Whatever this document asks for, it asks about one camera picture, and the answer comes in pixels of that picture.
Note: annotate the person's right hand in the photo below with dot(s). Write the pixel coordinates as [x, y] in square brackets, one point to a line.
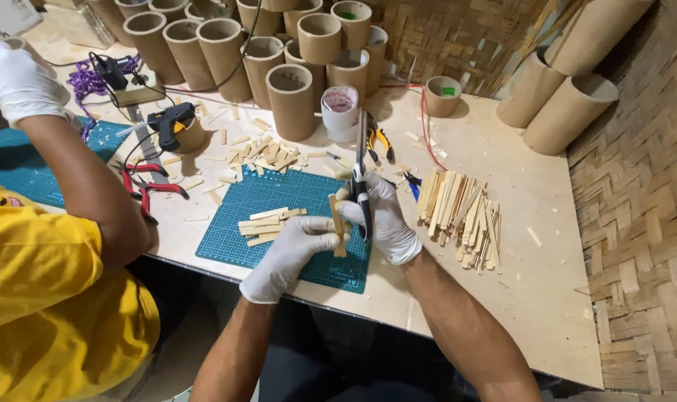
[391, 223]

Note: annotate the person's left hand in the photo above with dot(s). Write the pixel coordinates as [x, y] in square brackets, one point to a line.
[282, 257]

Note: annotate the person's left fingers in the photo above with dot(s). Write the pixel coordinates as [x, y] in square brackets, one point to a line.
[319, 229]

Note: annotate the long wooden stick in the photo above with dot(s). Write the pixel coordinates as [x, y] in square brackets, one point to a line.
[335, 209]

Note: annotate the green cutting mat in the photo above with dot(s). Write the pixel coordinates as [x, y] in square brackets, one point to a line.
[282, 192]

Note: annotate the small pile of cut sticks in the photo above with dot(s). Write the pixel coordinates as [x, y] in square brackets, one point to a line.
[263, 226]

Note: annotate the heap of wooden offcuts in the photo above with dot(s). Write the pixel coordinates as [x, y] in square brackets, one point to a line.
[263, 151]

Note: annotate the yellow-black pliers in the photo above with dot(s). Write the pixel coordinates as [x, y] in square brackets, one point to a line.
[382, 139]

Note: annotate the white paper tube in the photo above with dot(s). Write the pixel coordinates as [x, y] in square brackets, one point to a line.
[339, 114]

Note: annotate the person's dark trousers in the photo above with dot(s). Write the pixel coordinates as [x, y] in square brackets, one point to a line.
[344, 363]

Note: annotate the pile of long wooden sticks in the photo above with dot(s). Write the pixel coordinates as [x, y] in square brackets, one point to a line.
[456, 215]

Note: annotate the short cardboard tube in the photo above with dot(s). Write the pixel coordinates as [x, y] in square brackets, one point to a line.
[440, 103]

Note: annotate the black glue gun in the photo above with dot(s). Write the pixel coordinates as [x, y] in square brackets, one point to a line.
[168, 120]

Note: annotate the small green object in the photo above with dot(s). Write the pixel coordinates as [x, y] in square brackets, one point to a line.
[347, 15]
[448, 91]

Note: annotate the metal ruler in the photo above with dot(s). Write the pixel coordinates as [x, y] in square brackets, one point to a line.
[146, 148]

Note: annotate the cluster of cardboard tubes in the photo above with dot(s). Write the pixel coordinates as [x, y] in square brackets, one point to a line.
[221, 50]

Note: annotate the beige power socket box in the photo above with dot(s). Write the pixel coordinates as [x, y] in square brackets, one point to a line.
[140, 94]

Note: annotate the large cardboard tube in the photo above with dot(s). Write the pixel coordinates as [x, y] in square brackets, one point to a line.
[592, 33]
[525, 92]
[567, 114]

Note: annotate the black plug adapter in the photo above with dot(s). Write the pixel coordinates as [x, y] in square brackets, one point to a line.
[110, 71]

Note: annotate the teal cutting mat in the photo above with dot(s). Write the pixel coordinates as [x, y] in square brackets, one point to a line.
[20, 167]

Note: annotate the white container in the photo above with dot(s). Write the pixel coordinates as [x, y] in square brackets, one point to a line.
[9, 14]

